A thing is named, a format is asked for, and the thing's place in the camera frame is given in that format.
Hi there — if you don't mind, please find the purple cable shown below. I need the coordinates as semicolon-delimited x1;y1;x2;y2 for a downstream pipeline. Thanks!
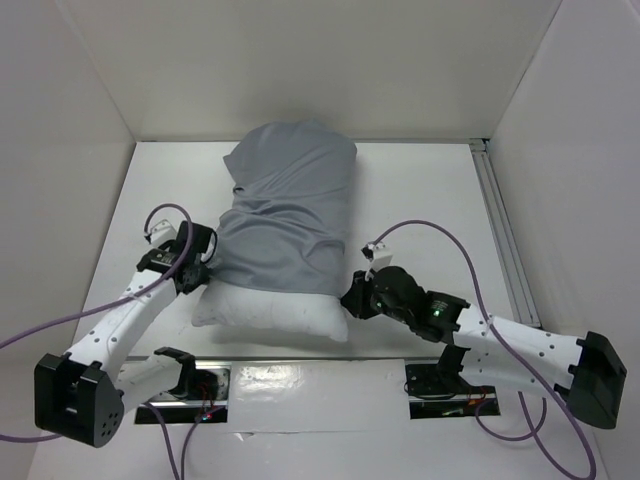
0;203;221;474
360;218;599;477

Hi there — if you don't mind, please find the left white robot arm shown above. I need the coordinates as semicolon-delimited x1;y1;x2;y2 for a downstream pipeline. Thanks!
34;222;218;448

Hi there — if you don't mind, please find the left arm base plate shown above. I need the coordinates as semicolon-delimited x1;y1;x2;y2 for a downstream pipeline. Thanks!
148;360;231;425

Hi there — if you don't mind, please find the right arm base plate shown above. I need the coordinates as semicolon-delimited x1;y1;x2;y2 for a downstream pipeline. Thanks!
403;361;500;420

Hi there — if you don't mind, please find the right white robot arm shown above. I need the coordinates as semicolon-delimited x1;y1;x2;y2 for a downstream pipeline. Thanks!
341;266;627;430

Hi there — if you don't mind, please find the white pillow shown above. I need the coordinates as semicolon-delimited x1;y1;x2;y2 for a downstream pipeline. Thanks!
191;280;348;342

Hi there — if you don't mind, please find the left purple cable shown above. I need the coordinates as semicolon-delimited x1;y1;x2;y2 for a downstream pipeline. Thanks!
0;203;221;474

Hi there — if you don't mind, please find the aluminium frame rail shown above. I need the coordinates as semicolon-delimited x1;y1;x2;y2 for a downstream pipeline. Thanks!
469;139;542;329

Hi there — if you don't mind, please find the grey pillowcase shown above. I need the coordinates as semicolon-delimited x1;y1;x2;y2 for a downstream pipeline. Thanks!
214;120;357;296

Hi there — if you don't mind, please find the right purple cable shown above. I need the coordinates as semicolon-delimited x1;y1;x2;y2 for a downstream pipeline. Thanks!
360;218;599;477

